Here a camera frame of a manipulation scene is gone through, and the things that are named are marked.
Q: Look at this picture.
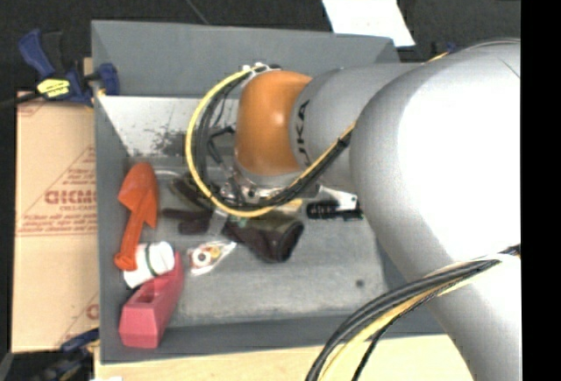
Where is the dark brown glove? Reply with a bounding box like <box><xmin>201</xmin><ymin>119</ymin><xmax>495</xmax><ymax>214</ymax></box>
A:
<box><xmin>161</xmin><ymin>176</ymin><xmax>306</xmax><ymax>265</ymax></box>

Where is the brown cardboard board red print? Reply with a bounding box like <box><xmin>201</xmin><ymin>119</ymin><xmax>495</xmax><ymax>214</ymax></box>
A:
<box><xmin>10</xmin><ymin>88</ymin><xmax>103</xmax><ymax>355</ymax></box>

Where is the clear packet with small rings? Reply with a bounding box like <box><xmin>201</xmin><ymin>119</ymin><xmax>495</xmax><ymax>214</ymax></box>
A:
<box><xmin>188</xmin><ymin>239</ymin><xmax>238</xmax><ymax>277</ymax></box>

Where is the white bottle with green ring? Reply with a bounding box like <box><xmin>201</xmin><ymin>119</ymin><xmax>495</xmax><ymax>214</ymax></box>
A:
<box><xmin>123</xmin><ymin>240</ymin><xmax>175</xmax><ymax>289</ymax></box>

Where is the orange plastic scoop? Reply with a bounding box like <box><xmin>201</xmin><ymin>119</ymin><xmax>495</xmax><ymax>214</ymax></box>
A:
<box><xmin>114</xmin><ymin>162</ymin><xmax>160</xmax><ymax>272</ymax></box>

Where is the grey metal bin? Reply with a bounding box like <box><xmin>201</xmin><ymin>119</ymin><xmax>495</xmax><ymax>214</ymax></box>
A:
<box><xmin>89</xmin><ymin>19</ymin><xmax>444</xmax><ymax>363</ymax></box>

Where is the pink plastic box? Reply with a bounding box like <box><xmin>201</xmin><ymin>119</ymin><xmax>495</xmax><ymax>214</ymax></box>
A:
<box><xmin>118</xmin><ymin>251</ymin><xmax>186</xmax><ymax>349</ymax></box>

